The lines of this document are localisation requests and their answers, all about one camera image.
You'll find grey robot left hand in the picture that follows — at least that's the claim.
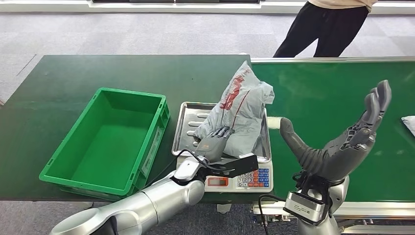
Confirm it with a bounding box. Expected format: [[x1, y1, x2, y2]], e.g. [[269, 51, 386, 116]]
[[194, 126, 235, 163]]

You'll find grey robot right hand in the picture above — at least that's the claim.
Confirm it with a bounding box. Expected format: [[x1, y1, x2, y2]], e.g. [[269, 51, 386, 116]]
[[279, 80, 392, 183]]

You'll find grey plastic mailer package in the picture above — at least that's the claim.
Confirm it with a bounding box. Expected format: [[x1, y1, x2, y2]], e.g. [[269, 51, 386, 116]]
[[401, 116, 415, 138], [194, 60, 276, 158]]

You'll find green conveyor belt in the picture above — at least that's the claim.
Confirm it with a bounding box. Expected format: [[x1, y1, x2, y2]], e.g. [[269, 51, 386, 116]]
[[250, 56, 415, 235]]

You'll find stainless steel scale tray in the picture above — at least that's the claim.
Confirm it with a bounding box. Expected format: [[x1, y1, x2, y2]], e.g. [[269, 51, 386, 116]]
[[171, 101, 272, 163]]

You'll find white electronic scale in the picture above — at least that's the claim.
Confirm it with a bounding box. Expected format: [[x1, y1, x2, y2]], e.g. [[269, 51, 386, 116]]
[[171, 101, 274, 193]]

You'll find green plastic crate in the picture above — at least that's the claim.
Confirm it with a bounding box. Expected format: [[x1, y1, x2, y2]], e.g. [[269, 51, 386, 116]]
[[39, 87, 171, 202]]

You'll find dark green table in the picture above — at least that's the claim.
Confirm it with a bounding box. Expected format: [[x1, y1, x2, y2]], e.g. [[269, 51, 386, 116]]
[[0, 54, 276, 205]]

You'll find person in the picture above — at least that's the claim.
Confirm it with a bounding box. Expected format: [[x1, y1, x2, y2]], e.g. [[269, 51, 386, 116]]
[[273, 0, 378, 58]]

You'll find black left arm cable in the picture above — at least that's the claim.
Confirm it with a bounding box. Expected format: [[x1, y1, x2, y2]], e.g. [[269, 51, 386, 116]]
[[142, 149, 228, 189]]

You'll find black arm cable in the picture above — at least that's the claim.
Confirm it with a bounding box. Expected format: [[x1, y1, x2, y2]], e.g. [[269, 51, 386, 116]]
[[142, 149, 228, 189], [258, 194, 287, 235]]

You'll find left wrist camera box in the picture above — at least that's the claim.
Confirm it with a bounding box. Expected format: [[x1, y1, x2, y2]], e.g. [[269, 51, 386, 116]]
[[207, 153, 259, 178]]

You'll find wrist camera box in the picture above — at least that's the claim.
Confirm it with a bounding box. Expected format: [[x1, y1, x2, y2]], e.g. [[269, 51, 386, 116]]
[[283, 191, 326, 226], [207, 153, 259, 178]]

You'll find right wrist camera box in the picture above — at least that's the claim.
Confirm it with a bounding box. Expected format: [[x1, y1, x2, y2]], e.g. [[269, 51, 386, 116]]
[[283, 191, 326, 226]]

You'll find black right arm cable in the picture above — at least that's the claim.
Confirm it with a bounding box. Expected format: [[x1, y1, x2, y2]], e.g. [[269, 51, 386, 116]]
[[258, 194, 287, 235]]

